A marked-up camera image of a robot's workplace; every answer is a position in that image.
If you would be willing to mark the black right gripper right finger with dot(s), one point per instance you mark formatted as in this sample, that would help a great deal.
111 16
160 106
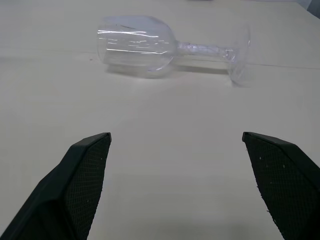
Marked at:
285 180

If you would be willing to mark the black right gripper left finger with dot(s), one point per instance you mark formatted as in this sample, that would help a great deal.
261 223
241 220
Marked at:
75 180

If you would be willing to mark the clear plastic bottle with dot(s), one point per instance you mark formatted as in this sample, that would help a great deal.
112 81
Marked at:
130 45

